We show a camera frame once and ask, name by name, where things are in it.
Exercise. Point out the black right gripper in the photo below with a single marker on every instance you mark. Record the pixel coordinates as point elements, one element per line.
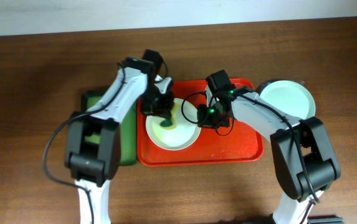
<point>209,118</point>

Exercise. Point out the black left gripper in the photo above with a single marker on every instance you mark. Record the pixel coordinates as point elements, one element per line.
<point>158,106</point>

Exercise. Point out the yellow green scrub sponge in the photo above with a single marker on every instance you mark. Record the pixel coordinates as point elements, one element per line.
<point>170,123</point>

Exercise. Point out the cream round plate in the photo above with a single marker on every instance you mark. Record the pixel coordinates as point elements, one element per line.
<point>178,138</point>

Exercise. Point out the light green round plate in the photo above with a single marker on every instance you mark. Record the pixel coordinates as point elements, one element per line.
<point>288,96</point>

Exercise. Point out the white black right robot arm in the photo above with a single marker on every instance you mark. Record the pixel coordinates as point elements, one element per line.
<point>304,159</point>

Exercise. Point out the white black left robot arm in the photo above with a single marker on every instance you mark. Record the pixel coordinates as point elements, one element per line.
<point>93,142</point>

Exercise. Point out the red plastic tray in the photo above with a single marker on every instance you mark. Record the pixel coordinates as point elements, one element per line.
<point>242,144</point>

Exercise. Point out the dark green rectangular tray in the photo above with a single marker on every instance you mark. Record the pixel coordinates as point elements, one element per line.
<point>127,128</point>

